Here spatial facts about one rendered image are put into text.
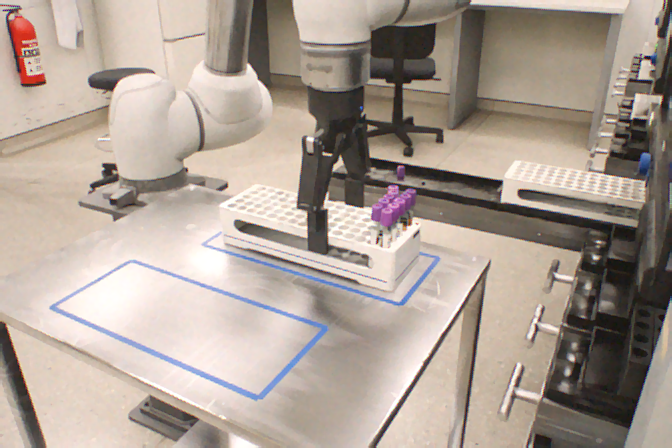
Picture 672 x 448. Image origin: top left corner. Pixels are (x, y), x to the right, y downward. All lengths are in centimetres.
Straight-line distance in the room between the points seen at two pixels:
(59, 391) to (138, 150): 94
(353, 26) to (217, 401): 45
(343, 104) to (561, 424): 45
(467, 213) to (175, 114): 68
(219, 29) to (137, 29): 309
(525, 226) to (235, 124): 72
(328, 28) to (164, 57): 361
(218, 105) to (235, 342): 78
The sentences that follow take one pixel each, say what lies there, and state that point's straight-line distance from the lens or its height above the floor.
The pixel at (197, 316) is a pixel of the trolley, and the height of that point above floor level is 82.
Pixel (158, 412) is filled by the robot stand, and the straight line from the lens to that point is 180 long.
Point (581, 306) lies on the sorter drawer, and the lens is 83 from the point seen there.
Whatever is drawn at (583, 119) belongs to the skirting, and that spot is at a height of 3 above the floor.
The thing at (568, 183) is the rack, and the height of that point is 86.
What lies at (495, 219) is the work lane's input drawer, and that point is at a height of 79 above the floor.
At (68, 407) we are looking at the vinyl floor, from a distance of 197.
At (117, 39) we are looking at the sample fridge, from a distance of 458.
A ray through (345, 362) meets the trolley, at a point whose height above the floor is 82.
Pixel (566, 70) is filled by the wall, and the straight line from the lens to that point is 465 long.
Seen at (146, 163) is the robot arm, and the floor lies 80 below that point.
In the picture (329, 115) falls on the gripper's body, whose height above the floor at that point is 105.
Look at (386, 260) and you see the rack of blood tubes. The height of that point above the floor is 87.
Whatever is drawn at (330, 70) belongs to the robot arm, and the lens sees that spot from 73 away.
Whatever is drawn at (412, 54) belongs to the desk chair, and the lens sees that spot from 359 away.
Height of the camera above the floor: 126
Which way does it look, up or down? 27 degrees down
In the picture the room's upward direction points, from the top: straight up
